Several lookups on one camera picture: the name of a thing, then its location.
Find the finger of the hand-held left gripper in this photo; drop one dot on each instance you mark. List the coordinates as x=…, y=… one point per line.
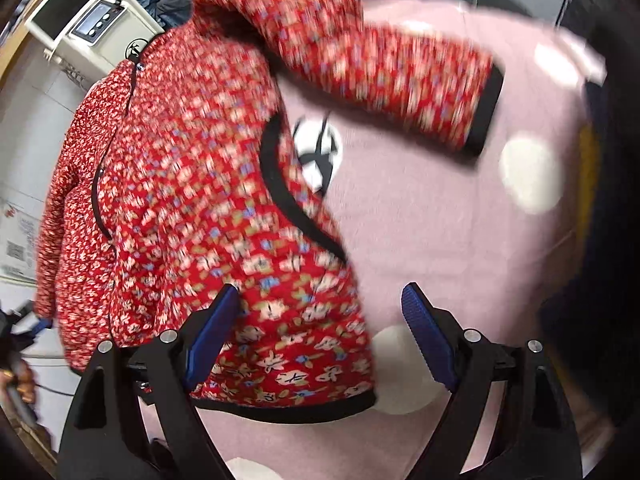
x=41, y=326

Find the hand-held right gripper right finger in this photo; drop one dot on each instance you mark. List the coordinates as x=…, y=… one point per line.
x=430, y=342

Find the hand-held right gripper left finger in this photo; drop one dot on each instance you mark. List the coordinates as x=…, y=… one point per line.
x=220, y=330

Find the red floral quilted jacket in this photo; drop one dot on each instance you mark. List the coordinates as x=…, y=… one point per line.
x=200, y=160

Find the pink polka dot blanket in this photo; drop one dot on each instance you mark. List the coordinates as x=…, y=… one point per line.
x=425, y=220

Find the white appliance with control panel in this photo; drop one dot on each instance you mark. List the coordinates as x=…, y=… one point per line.
x=107, y=45

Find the printed wall poster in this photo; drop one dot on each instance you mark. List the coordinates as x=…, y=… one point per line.
x=17, y=240

